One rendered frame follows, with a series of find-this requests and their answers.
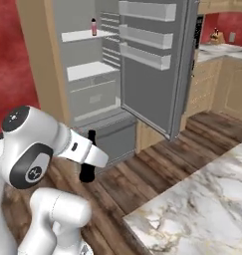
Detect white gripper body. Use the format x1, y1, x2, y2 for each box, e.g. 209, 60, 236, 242
80, 142, 110, 168

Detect grey fridge freezer drawer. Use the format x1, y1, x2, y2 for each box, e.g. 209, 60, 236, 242
74, 116, 139, 167

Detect grey fridge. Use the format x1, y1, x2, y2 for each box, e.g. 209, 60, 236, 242
52, 0, 140, 167

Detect grey fridge door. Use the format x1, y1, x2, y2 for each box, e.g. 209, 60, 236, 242
118, 0, 200, 142

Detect light wooden fridge surround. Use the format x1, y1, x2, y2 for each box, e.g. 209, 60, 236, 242
15, 0, 73, 128

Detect pink soda bottle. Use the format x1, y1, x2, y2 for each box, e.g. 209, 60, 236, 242
90, 17, 99, 37

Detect light wooden base cupboards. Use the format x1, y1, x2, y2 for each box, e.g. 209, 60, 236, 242
135, 55, 242, 154

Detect black built-in oven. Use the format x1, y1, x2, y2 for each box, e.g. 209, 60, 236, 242
190, 14, 205, 80

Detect light wooden wall cupboards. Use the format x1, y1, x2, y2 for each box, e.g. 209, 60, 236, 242
197, 0, 242, 16

